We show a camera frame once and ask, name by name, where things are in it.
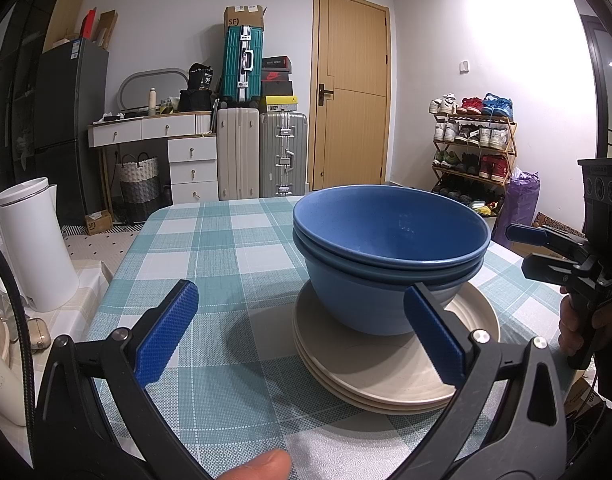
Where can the wooden door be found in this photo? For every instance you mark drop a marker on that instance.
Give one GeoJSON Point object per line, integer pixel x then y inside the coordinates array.
{"type": "Point", "coordinates": [353, 95]}

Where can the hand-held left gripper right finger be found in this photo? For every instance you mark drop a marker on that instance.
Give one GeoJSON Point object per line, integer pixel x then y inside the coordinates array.
{"type": "Point", "coordinates": [436, 335]}

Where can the beige earbuds case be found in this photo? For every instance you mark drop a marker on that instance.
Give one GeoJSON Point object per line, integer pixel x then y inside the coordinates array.
{"type": "Point", "coordinates": [37, 334]}

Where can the patterned cardboard box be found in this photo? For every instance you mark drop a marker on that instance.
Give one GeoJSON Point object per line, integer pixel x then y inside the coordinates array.
{"type": "Point", "coordinates": [556, 222]}

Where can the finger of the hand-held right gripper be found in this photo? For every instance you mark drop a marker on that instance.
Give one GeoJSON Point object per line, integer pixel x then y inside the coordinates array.
{"type": "Point", "coordinates": [546, 269]}
{"type": "Point", "coordinates": [528, 235]}

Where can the purple rolled mat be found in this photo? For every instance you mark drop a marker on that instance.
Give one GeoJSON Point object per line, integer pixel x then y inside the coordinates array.
{"type": "Point", "coordinates": [518, 205]}

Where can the oval mirror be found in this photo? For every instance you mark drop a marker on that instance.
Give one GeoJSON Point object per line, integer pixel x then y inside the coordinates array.
{"type": "Point", "coordinates": [136, 82]}

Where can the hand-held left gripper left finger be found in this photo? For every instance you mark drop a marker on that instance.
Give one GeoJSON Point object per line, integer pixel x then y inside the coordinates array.
{"type": "Point", "coordinates": [166, 332]}

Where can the teal white checked tablecloth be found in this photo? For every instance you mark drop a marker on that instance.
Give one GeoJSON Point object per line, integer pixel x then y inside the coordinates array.
{"type": "Point", "coordinates": [211, 260]}

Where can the yellow black shoe box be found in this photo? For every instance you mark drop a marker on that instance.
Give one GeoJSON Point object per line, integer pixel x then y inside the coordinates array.
{"type": "Point", "coordinates": [277, 104]}

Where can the black refrigerator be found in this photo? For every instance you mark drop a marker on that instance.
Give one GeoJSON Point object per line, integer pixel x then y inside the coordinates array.
{"type": "Point", "coordinates": [71, 125]}

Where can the wooden shoe rack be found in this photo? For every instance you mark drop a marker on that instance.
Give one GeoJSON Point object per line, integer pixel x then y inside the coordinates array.
{"type": "Point", "coordinates": [511, 145]}

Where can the black glass cabinet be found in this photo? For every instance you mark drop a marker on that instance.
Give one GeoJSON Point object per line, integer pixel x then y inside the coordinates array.
{"type": "Point", "coordinates": [18, 90]}

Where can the white electric kettle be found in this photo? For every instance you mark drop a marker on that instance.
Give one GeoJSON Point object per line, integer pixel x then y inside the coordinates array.
{"type": "Point", "coordinates": [31, 240]}

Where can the woven laundry basket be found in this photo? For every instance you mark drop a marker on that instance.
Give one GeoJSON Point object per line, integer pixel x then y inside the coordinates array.
{"type": "Point", "coordinates": [138, 185]}

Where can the white drawer desk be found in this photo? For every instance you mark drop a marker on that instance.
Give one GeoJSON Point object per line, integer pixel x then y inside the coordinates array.
{"type": "Point", "coordinates": [191, 155]}

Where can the person's right hand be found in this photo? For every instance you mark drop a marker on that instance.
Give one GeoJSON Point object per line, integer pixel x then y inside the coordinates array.
{"type": "Point", "coordinates": [567, 325]}

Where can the cardboard box with black print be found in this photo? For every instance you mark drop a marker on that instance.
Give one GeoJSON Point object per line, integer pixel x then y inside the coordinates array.
{"type": "Point", "coordinates": [583, 395]}

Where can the low cardboard box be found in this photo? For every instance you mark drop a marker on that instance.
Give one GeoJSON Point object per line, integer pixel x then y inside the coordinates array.
{"type": "Point", "coordinates": [98, 222]}

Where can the tall cardboard box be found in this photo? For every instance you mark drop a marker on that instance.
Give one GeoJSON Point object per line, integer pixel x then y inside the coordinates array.
{"type": "Point", "coordinates": [66, 10]}

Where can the red logo shoe box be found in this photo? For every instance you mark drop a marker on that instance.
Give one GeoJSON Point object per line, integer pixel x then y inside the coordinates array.
{"type": "Point", "coordinates": [276, 80]}

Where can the person's left hand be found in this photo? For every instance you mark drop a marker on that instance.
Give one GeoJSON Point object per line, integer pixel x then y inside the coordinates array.
{"type": "Point", "coordinates": [258, 466]}

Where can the teal suitcase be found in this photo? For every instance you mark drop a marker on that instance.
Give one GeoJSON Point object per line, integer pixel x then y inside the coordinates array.
{"type": "Point", "coordinates": [233, 65]}

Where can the silver suitcase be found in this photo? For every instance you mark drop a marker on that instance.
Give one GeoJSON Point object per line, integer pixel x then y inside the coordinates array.
{"type": "Point", "coordinates": [283, 155]}

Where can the white bottle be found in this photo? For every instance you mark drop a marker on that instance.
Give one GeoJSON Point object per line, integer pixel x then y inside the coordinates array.
{"type": "Point", "coordinates": [151, 102]}

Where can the flat cardboard piece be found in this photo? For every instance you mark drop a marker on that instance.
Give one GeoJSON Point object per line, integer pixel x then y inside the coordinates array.
{"type": "Point", "coordinates": [107, 27]}

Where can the black bag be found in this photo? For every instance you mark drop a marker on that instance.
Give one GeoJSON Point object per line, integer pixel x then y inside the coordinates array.
{"type": "Point", "coordinates": [196, 92]}

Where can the rows of sneakers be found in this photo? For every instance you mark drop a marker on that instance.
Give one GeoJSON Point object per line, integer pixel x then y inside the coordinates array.
{"type": "Point", "coordinates": [471, 135]}

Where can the beige suitcase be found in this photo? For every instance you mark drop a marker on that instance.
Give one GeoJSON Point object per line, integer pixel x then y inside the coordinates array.
{"type": "Point", "coordinates": [237, 155]}

